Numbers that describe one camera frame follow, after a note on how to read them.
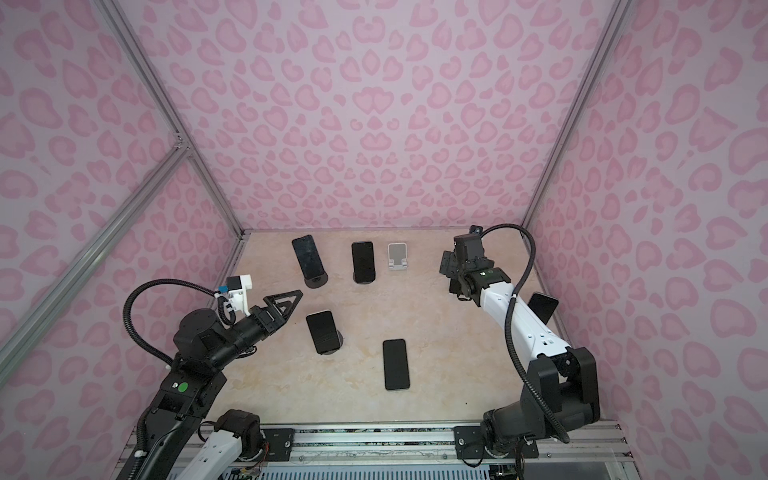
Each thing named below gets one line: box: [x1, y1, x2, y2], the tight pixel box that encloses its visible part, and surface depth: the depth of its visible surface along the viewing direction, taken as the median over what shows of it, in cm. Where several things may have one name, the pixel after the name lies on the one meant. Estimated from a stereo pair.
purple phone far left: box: [292, 234, 326, 279], surface depth 100 cm
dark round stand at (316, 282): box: [304, 272, 329, 289], surface depth 106 cm
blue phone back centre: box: [352, 241, 376, 283], surface depth 102 cm
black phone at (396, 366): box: [382, 338, 410, 390], surface depth 88 cm
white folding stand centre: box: [388, 242, 408, 270], surface depth 109 cm
